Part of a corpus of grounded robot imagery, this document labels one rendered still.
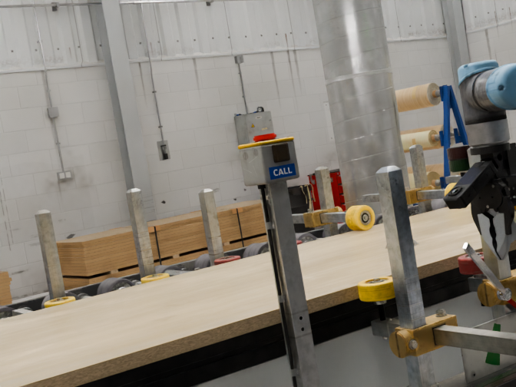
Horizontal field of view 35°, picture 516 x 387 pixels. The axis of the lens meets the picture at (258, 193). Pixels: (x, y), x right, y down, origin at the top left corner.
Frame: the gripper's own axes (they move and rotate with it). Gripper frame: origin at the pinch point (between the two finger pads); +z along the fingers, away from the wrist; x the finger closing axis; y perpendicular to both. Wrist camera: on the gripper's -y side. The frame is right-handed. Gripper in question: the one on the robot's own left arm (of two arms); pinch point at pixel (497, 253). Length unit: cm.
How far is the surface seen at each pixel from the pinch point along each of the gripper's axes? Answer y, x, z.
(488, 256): 9.4, 10.9, 2.6
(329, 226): 52, 118, 3
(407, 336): -17.4, 8.6, 11.9
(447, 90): 526, 504, -53
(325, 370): -21.2, 30.6, 20.2
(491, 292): 6.7, 9.3, 9.5
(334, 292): -17.9, 27.7, 4.7
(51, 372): -76, 31, 4
